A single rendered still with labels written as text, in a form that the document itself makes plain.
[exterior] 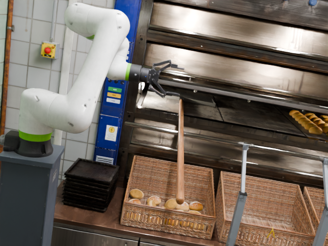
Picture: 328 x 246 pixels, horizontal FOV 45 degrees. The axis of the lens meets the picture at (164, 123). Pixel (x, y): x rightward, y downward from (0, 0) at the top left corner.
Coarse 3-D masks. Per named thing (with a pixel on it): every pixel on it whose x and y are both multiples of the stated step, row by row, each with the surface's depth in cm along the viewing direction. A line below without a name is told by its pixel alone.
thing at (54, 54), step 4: (44, 44) 250; (48, 44) 250; (52, 44) 250; (56, 44) 250; (44, 48) 251; (52, 48) 251; (56, 48) 251; (44, 52) 252; (52, 52) 251; (56, 52) 252; (44, 56) 252; (48, 56) 252; (52, 56) 252; (56, 56) 254
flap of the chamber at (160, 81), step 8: (160, 80) 246; (192, 88) 246; (200, 88) 246; (208, 88) 246; (232, 96) 246; (240, 96) 246; (248, 96) 246; (280, 104) 246; (288, 104) 246; (296, 104) 246; (320, 112) 247
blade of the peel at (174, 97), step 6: (150, 90) 330; (168, 90) 344; (168, 96) 313; (174, 96) 313; (186, 96) 333; (192, 96) 337; (198, 96) 342; (204, 96) 347; (192, 102) 313; (198, 102) 313; (204, 102) 313; (210, 102) 313
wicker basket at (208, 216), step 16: (144, 160) 271; (160, 160) 271; (144, 176) 271; (176, 176) 272; (192, 176) 272; (208, 176) 272; (128, 192) 260; (144, 192) 271; (160, 192) 271; (192, 192) 272; (208, 192) 268; (128, 208) 231; (144, 208) 230; (160, 208) 230; (208, 208) 255; (128, 224) 233; (144, 224) 233; (160, 224) 233; (208, 224) 232
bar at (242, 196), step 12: (168, 132) 230; (228, 144) 232; (240, 144) 231; (252, 144) 231; (300, 156) 231; (312, 156) 231; (324, 168) 230; (324, 180) 227; (240, 192) 216; (324, 192) 224; (240, 204) 216; (240, 216) 218; (324, 216) 216; (324, 228) 217; (228, 240) 222; (324, 240) 219
